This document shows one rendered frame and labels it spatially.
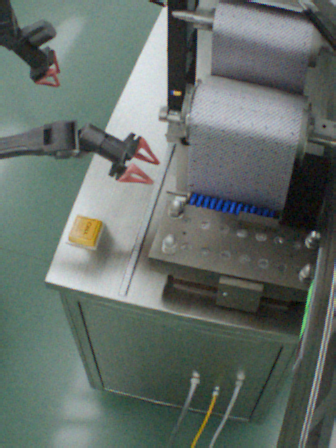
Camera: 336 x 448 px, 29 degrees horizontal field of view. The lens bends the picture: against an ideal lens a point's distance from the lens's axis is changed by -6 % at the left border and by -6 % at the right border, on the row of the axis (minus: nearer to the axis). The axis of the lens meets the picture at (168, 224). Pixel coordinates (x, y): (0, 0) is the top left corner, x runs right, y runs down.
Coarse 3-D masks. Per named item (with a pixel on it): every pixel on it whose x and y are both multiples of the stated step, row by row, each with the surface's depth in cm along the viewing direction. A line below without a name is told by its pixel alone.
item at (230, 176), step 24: (192, 144) 146; (192, 168) 153; (216, 168) 151; (240, 168) 148; (264, 168) 146; (288, 168) 144; (192, 192) 160; (216, 192) 158; (240, 192) 156; (264, 192) 153
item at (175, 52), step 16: (176, 0) 152; (192, 0) 163; (176, 32) 161; (192, 32) 175; (176, 48) 166; (192, 48) 183; (176, 64) 172; (192, 64) 189; (176, 80) 177; (192, 80) 195; (176, 96) 182
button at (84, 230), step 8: (80, 216) 169; (72, 224) 168; (80, 224) 168; (88, 224) 168; (96, 224) 168; (72, 232) 167; (80, 232) 167; (88, 232) 167; (96, 232) 167; (72, 240) 167; (80, 240) 166; (88, 240) 165
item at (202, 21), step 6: (198, 6) 150; (198, 12) 149; (204, 12) 149; (210, 12) 149; (198, 18) 150; (204, 18) 149; (210, 18) 149; (198, 24) 151; (204, 24) 150; (210, 24) 150; (210, 30) 153
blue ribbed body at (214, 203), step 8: (192, 200) 158; (200, 200) 158; (208, 200) 158; (216, 200) 158; (224, 200) 159; (208, 208) 159; (216, 208) 157; (224, 208) 157; (232, 208) 157; (240, 208) 156; (248, 208) 156; (256, 208) 158; (264, 216) 155; (272, 216) 155
